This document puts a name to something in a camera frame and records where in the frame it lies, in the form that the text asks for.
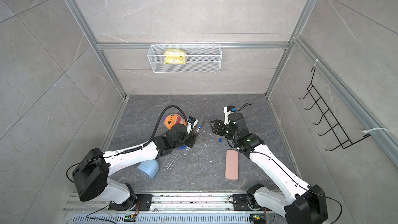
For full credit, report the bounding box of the light blue cup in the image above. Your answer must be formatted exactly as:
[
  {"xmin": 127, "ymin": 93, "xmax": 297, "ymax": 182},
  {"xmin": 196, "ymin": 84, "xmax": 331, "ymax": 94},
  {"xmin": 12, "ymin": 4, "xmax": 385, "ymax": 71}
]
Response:
[{"xmin": 137, "ymin": 159, "xmax": 160, "ymax": 179}]

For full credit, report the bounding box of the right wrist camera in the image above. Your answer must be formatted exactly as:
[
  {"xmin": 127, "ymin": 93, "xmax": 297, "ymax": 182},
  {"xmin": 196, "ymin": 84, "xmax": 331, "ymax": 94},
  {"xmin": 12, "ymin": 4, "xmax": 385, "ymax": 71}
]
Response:
[{"xmin": 223, "ymin": 105, "xmax": 236, "ymax": 125}]

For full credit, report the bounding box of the black wall hook rack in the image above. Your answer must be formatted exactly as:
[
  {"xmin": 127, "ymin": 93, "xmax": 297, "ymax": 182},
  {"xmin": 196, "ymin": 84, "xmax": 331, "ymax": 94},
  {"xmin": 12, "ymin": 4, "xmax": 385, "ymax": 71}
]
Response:
[{"xmin": 298, "ymin": 67, "xmax": 371, "ymax": 152}]

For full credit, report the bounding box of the orange shark plush toy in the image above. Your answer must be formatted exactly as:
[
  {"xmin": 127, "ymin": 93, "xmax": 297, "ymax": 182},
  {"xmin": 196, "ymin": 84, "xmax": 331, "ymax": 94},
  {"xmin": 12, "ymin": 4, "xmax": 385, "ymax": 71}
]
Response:
[{"xmin": 164, "ymin": 114, "xmax": 187, "ymax": 130}]

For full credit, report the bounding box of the metal base rail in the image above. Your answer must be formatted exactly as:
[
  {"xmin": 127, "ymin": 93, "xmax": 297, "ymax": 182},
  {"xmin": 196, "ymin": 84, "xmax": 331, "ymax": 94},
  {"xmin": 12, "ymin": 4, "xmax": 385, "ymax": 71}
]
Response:
[{"xmin": 59, "ymin": 190, "xmax": 290, "ymax": 224}]

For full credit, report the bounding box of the white wire basket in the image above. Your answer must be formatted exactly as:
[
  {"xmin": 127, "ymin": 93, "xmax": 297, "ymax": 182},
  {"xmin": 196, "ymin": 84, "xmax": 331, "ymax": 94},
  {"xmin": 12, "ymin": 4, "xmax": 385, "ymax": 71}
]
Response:
[{"xmin": 147, "ymin": 44, "xmax": 222, "ymax": 73}]

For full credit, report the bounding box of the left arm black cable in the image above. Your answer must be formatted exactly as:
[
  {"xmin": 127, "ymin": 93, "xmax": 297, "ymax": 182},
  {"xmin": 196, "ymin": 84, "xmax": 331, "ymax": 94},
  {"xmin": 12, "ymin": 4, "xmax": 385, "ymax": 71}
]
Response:
[{"xmin": 66, "ymin": 105, "xmax": 189, "ymax": 184}]

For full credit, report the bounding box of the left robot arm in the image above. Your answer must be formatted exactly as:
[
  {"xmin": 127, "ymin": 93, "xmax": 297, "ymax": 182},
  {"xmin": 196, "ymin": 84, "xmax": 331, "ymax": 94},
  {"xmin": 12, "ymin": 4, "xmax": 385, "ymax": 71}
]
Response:
[{"xmin": 72, "ymin": 123, "xmax": 198, "ymax": 211}]

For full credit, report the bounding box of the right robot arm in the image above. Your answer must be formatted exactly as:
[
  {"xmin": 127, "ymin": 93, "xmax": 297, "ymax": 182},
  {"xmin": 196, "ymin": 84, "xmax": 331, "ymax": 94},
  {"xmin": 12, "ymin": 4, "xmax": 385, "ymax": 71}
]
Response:
[{"xmin": 210, "ymin": 112, "xmax": 328, "ymax": 224}]

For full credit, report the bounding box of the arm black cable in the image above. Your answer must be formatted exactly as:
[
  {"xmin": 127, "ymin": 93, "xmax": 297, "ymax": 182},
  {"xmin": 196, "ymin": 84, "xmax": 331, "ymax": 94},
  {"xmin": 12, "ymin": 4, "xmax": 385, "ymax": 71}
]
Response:
[
  {"xmin": 236, "ymin": 102, "xmax": 343, "ymax": 224},
  {"xmin": 66, "ymin": 105, "xmax": 189, "ymax": 184}
]

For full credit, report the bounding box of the yellow packet in basket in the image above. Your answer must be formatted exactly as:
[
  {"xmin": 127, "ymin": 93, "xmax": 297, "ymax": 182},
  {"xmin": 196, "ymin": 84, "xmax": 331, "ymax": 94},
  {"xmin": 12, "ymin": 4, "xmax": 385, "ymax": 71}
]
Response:
[{"xmin": 163, "ymin": 49, "xmax": 187, "ymax": 64}]

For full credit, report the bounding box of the pink rectangular case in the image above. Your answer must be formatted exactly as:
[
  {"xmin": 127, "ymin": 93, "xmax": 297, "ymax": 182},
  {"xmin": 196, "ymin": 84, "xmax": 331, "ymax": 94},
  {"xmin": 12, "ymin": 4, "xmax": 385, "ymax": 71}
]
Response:
[{"xmin": 225, "ymin": 150, "xmax": 238, "ymax": 181}]

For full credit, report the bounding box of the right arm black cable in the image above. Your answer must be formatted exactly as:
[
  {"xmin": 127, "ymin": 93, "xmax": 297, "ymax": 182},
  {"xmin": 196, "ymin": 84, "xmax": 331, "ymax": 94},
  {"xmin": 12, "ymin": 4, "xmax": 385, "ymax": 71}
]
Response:
[{"xmin": 236, "ymin": 102, "xmax": 343, "ymax": 224}]

